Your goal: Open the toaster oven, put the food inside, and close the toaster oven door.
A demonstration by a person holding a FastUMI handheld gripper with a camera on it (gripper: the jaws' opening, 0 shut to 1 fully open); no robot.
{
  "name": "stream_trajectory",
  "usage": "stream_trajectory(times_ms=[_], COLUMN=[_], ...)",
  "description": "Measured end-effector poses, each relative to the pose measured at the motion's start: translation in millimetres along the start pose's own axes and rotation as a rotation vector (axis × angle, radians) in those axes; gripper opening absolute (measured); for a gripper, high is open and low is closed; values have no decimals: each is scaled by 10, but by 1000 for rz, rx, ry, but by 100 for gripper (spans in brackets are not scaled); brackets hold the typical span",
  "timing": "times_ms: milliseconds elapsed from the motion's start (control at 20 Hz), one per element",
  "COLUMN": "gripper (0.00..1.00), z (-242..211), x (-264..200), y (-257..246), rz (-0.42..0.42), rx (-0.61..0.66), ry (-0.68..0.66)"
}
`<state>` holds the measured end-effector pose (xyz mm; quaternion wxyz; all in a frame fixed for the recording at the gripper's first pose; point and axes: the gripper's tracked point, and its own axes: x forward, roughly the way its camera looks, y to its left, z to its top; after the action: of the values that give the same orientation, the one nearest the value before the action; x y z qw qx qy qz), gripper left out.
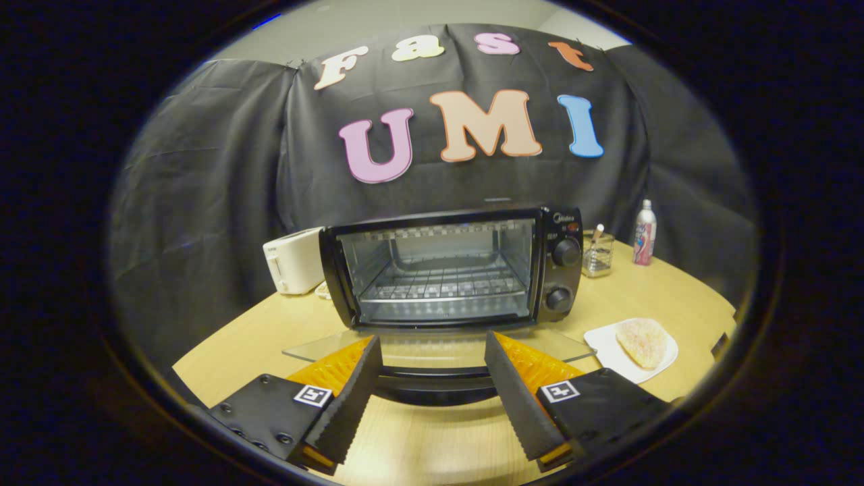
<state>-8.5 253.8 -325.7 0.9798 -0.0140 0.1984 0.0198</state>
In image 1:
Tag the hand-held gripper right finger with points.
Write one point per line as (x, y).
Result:
(513, 395)

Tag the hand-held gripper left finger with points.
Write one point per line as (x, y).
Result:
(351, 398)

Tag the black toaster oven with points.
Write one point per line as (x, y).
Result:
(567, 283)

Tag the sugared bread roll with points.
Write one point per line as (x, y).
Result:
(643, 343)

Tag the white pop-up toaster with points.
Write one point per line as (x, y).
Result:
(293, 263)

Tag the white plate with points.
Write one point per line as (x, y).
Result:
(607, 344)

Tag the clear glass container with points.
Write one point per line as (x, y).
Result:
(598, 260)

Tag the small stick with white tip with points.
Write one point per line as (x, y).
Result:
(597, 234)

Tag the silver spray bottle red label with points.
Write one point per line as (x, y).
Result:
(644, 236)

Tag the black backdrop cloth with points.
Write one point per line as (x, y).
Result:
(223, 169)

